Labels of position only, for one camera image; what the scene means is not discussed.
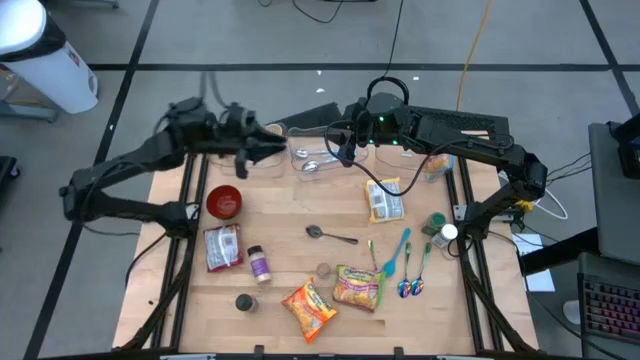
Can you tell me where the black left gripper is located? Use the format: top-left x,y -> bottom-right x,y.
219,102 -> 289,180

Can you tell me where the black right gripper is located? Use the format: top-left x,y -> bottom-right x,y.
339,93 -> 382,169

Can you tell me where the yellow ramen noodle packet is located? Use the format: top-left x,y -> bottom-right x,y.
365,177 -> 406,225

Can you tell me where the dark metal spoon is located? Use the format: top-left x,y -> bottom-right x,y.
305,224 -> 360,246

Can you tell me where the red ramen noodle packet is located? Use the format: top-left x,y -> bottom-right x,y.
202,223 -> 245,274

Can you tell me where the purple label spice jar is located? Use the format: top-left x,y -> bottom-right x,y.
246,244 -> 273,285

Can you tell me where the black lid spice jar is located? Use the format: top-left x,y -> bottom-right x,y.
234,293 -> 259,314

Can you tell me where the lime chili shrimp ramen packet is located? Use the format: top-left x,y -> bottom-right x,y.
331,264 -> 387,314

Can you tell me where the clear plastic bin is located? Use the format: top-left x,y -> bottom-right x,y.
374,144 -> 457,184
288,127 -> 370,182
207,127 -> 289,179

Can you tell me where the black flat floor panel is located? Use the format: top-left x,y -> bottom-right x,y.
277,102 -> 346,132

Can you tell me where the red bowl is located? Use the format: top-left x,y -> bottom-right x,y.
206,184 -> 243,221

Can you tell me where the black perforated computer case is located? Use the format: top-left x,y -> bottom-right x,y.
414,104 -> 512,151

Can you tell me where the green lid glass jar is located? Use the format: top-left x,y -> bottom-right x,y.
420,211 -> 448,237

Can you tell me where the teal plastic spoon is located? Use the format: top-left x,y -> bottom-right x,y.
382,227 -> 412,278

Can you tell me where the orange ramen noodle packet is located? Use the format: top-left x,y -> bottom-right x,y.
280,277 -> 340,345

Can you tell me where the iridescent rainbow spoon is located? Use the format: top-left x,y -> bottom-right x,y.
410,241 -> 433,297
397,241 -> 413,299

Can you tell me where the white trash can black liner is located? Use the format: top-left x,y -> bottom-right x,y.
0,0 -> 100,115

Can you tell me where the black desk support bar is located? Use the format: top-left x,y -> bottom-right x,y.
519,227 -> 601,276

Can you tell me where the white paper sheet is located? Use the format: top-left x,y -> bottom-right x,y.
510,232 -> 556,294

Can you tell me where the grey metal cart base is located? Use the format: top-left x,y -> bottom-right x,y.
0,97 -> 59,124

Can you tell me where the black chair caster base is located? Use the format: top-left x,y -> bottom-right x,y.
0,155 -> 21,182

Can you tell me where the black desk device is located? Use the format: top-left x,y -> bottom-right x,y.
607,113 -> 640,180

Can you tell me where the white computer mouse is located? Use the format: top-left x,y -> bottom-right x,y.
562,298 -> 582,326

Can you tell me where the backlit keyboard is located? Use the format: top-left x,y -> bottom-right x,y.
577,251 -> 640,346

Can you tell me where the black floor cable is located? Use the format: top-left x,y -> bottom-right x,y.
366,0 -> 411,109
257,0 -> 381,25

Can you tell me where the yellow cable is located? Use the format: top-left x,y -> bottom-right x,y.
454,0 -> 494,112

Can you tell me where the white cable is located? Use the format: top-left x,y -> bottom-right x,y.
497,169 -> 570,221

